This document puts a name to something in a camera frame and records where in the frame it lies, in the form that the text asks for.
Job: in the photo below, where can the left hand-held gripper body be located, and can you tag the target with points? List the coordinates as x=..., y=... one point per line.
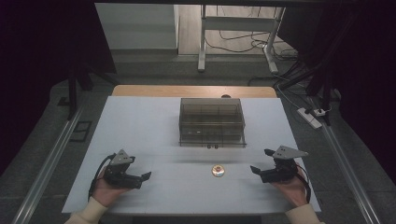
x=120, y=172

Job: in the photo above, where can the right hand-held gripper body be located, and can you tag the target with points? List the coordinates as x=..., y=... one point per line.
x=281, y=172

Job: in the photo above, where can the person's right hand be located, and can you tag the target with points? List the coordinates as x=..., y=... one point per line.
x=294, y=191

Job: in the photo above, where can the person's left hand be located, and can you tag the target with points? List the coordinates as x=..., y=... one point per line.
x=106, y=193

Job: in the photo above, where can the small round gold disc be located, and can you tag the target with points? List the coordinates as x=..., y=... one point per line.
x=218, y=170

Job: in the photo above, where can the white table cover board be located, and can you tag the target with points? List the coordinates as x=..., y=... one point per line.
x=149, y=124

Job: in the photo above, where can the white power strip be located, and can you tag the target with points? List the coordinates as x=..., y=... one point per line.
x=308, y=118

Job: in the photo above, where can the black floor plate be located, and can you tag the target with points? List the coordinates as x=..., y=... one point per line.
x=81, y=131

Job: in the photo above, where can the white plug adapter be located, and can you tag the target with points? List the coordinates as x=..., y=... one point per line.
x=319, y=112

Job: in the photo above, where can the clear plastic drawer box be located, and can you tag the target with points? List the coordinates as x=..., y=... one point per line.
x=211, y=123

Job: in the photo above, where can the dark curtain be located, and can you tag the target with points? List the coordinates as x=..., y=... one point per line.
x=358, y=68
x=43, y=62

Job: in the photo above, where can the aluminium floor rail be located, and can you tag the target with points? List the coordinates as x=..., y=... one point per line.
x=348, y=174
x=46, y=168

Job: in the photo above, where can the white metal desk frame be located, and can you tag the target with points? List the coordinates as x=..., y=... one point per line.
x=238, y=23

